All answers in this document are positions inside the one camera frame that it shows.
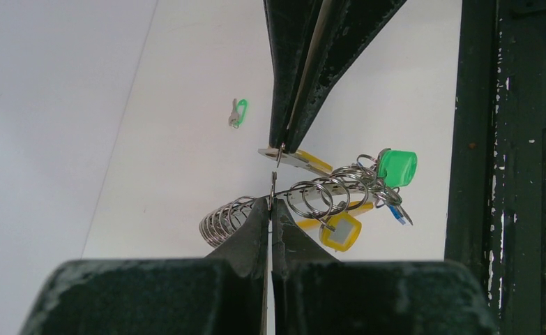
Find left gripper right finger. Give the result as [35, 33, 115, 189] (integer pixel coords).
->
[271, 199, 497, 334]

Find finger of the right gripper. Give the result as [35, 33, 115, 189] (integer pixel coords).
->
[264, 0, 323, 148]
[284, 1, 405, 153]

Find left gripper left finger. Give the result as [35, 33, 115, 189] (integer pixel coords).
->
[21, 198, 269, 334]

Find key with yellow tag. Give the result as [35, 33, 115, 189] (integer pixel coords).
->
[257, 148, 333, 177]

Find key with green tag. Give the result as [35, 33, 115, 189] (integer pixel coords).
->
[228, 98, 248, 128]

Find blue key tag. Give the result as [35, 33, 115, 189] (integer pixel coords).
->
[388, 205, 408, 225]

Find yellow key tag on ring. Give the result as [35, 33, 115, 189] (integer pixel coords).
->
[319, 212, 362, 252]

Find green key tag on ring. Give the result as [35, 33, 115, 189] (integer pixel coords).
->
[377, 148, 418, 188]

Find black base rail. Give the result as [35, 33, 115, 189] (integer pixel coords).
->
[444, 1, 546, 334]

